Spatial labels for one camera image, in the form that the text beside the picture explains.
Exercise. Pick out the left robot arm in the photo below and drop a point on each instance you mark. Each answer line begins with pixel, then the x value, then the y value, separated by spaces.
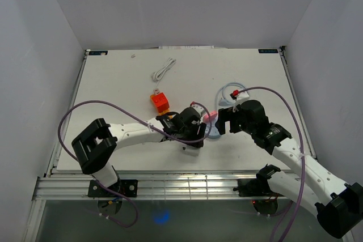
pixel 94 146

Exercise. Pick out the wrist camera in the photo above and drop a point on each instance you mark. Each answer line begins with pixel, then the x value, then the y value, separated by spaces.
pixel 199 109
pixel 239 97

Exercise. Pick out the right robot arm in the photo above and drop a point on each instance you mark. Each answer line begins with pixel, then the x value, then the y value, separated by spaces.
pixel 336 204

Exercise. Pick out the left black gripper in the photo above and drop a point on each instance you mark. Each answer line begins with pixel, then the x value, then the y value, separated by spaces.
pixel 199 135

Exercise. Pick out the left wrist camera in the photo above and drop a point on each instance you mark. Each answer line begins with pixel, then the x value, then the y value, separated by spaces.
pixel 199 109

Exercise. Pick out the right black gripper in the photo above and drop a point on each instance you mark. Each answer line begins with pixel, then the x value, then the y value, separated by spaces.
pixel 226 115

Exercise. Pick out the red cube socket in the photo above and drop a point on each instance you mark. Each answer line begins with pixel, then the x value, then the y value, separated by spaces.
pixel 160 102

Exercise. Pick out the orange power strip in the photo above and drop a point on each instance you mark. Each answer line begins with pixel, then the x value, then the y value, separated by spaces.
pixel 166 112

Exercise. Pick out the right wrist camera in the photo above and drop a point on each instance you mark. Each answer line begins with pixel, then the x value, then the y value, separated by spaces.
pixel 239 97

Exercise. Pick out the white charger adapter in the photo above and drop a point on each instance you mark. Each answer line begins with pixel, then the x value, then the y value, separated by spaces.
pixel 190 151

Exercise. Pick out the light blue round socket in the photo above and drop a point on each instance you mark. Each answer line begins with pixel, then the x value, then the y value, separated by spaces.
pixel 211 129

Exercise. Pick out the black corner label left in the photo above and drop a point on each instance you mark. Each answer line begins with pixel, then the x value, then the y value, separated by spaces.
pixel 98 53

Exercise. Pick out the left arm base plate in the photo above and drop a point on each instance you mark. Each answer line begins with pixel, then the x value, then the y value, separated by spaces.
pixel 127 188

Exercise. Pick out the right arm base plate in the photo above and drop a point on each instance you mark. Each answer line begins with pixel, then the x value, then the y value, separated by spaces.
pixel 253 188

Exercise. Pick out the aluminium front rail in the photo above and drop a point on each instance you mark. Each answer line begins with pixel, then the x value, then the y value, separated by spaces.
pixel 150 186

